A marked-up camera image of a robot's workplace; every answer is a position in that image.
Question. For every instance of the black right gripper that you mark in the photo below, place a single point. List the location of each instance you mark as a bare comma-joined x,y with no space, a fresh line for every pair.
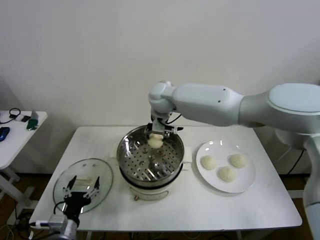
158,124

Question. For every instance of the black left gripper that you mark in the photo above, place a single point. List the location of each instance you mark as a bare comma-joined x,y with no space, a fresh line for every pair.
74,203

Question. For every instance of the white steamed baozi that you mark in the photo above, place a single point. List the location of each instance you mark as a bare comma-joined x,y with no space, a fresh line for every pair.
238,160
155,142
227,174
209,162

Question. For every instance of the round glass pot lid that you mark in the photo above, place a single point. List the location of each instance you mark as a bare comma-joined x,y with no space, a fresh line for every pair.
100,170

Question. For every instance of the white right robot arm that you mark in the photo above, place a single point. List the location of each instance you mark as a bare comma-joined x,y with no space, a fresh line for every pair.
200,105

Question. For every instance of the stainless steel steamer basket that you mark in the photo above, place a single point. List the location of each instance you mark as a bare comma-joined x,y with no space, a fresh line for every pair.
130,162

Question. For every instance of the floor power strip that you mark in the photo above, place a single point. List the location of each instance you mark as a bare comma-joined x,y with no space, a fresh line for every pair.
23,216

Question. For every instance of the white side table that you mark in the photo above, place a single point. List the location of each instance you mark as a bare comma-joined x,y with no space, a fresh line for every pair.
15,150

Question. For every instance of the green small tool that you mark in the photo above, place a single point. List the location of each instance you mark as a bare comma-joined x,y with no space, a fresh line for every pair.
32,124

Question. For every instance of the grey upright tool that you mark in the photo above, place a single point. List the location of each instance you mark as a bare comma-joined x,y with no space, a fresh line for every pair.
34,115

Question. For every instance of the small black device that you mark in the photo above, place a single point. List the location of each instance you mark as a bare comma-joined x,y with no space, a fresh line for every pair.
25,119

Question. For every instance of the blue computer mouse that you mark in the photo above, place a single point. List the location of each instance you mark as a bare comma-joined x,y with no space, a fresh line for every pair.
3,133

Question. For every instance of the white round plate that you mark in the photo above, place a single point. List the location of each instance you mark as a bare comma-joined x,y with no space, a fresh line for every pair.
245,180

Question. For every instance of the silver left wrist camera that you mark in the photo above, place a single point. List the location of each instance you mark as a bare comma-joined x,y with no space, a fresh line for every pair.
58,221

